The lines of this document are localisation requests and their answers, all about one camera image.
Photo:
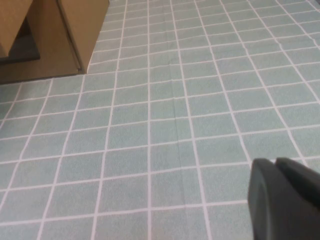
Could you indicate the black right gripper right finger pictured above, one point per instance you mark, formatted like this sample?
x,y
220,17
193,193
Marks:
x,y
300,175

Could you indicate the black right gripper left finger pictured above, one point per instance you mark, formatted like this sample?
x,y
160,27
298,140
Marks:
x,y
277,210

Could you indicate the cardboard shoe box smooth window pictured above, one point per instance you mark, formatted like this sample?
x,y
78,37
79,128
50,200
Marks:
x,y
50,37

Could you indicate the green white grid tablecloth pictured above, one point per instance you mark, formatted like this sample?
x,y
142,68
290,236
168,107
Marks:
x,y
160,130

